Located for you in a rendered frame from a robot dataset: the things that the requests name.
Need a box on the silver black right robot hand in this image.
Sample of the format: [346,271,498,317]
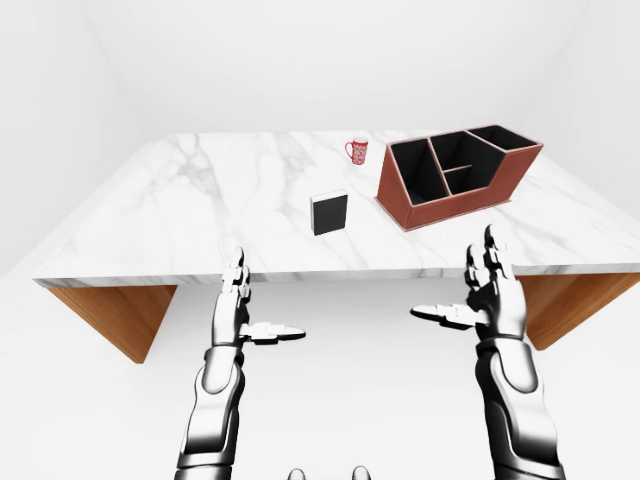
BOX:
[410,223,528,342]

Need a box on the red-brown desk caddy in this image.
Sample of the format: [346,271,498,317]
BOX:
[373,124,545,233]

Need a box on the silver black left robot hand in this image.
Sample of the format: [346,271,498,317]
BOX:
[211,245,307,349]

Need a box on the black book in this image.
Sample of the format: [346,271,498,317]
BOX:
[309,189,350,237]

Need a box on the wooden table leg panel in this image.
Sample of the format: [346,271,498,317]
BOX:
[43,284,180,365]
[517,272,640,352]

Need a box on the red patterned mug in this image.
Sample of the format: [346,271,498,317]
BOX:
[343,135,371,167]

